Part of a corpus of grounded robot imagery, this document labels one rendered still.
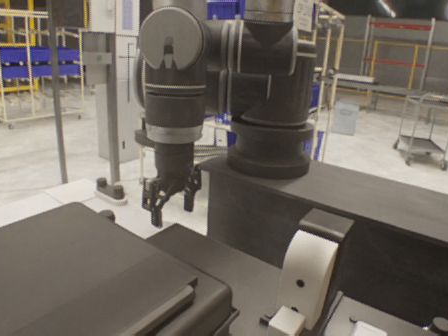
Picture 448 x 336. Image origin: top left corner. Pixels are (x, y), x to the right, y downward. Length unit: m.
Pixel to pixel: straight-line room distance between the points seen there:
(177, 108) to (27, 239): 0.38
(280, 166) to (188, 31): 0.46
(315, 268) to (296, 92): 0.53
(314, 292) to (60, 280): 0.31
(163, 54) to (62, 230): 0.37
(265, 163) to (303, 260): 0.48
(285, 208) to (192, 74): 0.45
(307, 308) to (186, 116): 0.35
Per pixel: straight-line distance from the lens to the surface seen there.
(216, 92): 0.83
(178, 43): 0.53
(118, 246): 0.20
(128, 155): 3.71
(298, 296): 0.43
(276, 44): 0.68
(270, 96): 0.83
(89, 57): 2.47
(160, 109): 0.55
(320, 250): 0.41
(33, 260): 0.20
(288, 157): 0.88
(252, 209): 0.89
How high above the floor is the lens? 1.21
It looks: 20 degrees down
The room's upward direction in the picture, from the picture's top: 4 degrees clockwise
